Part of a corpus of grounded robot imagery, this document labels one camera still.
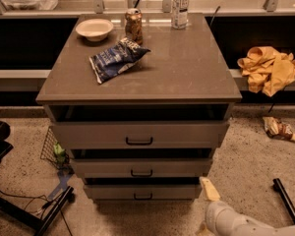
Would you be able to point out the yellow crumpled cloth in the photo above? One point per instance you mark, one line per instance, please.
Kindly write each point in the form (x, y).
(267, 69)

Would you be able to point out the green object in basket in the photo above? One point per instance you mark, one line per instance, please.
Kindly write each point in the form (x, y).
(59, 153)

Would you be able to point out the white paper bowl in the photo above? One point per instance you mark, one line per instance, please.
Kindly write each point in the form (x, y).
(94, 29)

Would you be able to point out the grey bottom drawer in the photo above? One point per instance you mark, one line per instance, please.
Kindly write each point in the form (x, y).
(142, 192)

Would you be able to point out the black stand leg left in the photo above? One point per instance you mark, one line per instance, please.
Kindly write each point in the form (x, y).
(38, 225)

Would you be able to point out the grey drawer cabinet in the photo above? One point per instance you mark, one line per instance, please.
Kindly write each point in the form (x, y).
(183, 78)

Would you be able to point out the grey middle drawer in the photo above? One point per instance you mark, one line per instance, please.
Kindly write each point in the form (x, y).
(141, 167)

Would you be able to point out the black stand leg right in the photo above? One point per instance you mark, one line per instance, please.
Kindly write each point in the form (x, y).
(279, 188)

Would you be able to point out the grey top drawer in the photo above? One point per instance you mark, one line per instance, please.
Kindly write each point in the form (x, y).
(163, 134)

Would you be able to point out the brown snack wrapper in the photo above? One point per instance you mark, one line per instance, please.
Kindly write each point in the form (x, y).
(277, 129)

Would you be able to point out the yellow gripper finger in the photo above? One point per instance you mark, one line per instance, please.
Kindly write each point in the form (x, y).
(210, 191)

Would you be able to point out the blue chip bag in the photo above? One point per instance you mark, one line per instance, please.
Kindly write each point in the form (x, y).
(117, 59)

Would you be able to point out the brown soda can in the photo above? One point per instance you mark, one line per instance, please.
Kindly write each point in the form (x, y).
(133, 27)

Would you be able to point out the blue tape on floor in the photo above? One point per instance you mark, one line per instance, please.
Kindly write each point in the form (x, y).
(63, 178)

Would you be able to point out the white labelled plastic bottle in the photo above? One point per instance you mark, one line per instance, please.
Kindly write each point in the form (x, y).
(179, 13)

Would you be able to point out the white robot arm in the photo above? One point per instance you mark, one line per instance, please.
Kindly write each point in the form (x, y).
(222, 219)

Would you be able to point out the black wire basket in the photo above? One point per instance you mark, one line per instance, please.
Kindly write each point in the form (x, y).
(47, 153)

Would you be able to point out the grey drawer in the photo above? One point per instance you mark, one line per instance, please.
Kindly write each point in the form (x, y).
(163, 134)
(142, 192)
(141, 167)

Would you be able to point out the black stand leg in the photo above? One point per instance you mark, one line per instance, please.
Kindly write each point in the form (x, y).
(279, 188)
(38, 225)

